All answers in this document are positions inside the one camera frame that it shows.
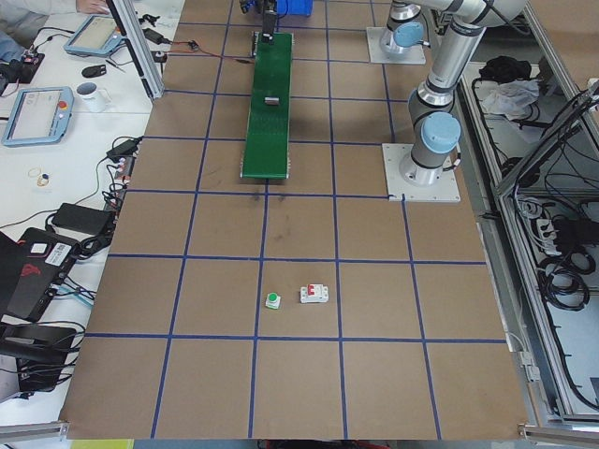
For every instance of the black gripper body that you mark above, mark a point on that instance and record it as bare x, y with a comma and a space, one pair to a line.
269, 22

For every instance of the brown cylindrical capacitor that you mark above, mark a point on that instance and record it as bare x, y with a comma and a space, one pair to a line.
271, 100

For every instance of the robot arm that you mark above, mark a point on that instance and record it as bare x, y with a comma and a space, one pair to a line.
402, 23
470, 19

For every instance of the blue plastic bin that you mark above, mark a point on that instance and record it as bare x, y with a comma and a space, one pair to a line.
295, 7

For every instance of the green conveyor belt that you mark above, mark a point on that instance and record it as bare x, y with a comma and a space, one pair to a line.
267, 138

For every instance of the black power adapter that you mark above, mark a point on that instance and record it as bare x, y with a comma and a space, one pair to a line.
155, 37

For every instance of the black speed knob box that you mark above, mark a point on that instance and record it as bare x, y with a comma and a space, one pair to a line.
159, 56

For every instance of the far teach pendant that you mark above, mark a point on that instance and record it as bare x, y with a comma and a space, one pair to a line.
98, 36

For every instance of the teach pendant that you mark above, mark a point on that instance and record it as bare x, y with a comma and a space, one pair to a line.
98, 36
40, 116

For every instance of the black computer mouse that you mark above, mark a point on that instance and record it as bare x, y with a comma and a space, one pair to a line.
94, 71

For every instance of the white mug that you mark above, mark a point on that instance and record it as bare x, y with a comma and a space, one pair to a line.
95, 99

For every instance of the near teach pendant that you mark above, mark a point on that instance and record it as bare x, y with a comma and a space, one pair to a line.
40, 116

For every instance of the white crumpled cloth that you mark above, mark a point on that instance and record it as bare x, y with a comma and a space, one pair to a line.
511, 99

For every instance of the white red circuit breaker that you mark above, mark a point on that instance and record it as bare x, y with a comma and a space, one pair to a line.
314, 293

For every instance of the black power brick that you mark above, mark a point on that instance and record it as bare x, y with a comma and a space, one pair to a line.
82, 219

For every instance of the black laptop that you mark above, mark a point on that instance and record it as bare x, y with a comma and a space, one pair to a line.
31, 269

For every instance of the aluminium frame post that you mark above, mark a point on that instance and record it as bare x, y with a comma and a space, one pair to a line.
124, 13

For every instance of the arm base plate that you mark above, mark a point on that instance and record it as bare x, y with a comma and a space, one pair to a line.
384, 50
407, 181

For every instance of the green push button switch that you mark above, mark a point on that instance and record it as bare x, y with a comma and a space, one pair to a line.
272, 301

